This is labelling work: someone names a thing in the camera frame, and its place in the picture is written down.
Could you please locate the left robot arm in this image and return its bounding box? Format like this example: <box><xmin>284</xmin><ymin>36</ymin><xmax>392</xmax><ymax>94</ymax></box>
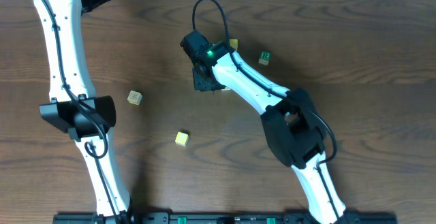
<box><xmin>33</xmin><ymin>0</ymin><xmax>169</xmax><ymax>223</ymax></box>

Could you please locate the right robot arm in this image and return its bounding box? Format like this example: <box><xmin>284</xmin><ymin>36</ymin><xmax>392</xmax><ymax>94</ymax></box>
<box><xmin>197</xmin><ymin>42</ymin><xmax>346</xmax><ymax>223</ymax></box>

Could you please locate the yellow top wooden block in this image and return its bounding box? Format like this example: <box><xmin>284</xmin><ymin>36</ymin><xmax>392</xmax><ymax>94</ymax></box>
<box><xmin>229</xmin><ymin>39</ymin><xmax>238</xmax><ymax>51</ymax></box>

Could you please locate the yellow wooden block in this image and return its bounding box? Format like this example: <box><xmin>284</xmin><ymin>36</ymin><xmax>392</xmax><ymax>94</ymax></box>
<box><xmin>174</xmin><ymin>131</ymin><xmax>189</xmax><ymax>146</ymax></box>
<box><xmin>229</xmin><ymin>39</ymin><xmax>238</xmax><ymax>51</ymax></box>

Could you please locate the green letter R block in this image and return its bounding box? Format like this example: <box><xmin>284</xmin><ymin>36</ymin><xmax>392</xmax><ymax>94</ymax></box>
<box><xmin>258</xmin><ymin>51</ymin><xmax>271</xmax><ymax>65</ymax></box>

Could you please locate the tan patterned wooden block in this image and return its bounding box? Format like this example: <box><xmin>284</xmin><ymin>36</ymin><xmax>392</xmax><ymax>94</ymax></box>
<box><xmin>127</xmin><ymin>91</ymin><xmax>142</xmax><ymax>106</ymax></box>

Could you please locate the white picture wooden block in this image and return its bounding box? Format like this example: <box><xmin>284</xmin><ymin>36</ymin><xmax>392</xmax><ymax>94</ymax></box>
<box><xmin>285</xmin><ymin>114</ymin><xmax>298</xmax><ymax>124</ymax></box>

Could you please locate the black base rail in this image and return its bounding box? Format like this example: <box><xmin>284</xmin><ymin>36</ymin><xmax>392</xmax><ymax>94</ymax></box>
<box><xmin>52</xmin><ymin>212</ymin><xmax>398</xmax><ymax>224</ymax></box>

